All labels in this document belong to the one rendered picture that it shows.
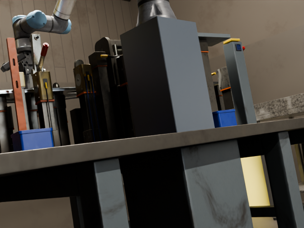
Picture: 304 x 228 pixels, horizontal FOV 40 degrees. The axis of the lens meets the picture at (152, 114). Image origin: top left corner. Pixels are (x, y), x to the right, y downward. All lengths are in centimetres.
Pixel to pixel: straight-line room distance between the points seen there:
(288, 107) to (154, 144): 224
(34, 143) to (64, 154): 45
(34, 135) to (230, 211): 68
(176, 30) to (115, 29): 392
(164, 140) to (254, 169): 270
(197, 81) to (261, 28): 291
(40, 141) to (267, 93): 317
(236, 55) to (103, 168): 126
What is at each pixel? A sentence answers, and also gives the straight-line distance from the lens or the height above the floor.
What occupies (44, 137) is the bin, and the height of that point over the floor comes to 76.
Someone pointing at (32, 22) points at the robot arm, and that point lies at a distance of 189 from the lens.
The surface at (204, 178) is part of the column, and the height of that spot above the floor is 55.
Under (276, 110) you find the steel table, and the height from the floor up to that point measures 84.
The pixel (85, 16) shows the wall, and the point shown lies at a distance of 512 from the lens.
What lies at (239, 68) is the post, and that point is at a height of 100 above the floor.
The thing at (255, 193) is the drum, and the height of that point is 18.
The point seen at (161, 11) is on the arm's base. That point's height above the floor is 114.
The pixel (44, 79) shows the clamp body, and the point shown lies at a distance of 170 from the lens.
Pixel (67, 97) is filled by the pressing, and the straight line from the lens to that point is 205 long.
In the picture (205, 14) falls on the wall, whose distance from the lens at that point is 476.
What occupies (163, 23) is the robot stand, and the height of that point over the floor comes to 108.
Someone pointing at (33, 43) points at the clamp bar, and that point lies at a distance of 177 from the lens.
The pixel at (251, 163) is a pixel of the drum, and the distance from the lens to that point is 373.
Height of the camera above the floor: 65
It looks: 6 degrees up
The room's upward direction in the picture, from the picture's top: 9 degrees counter-clockwise
